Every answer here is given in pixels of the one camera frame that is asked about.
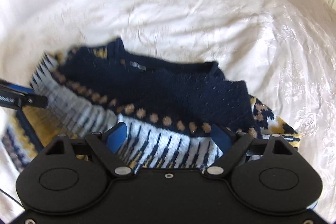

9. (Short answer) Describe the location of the navy yellow patterned knit sweater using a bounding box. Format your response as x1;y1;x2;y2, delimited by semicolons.
2;39;301;171

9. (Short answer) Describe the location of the white floral embroidered bedspread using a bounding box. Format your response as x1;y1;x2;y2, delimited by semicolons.
1;0;335;223

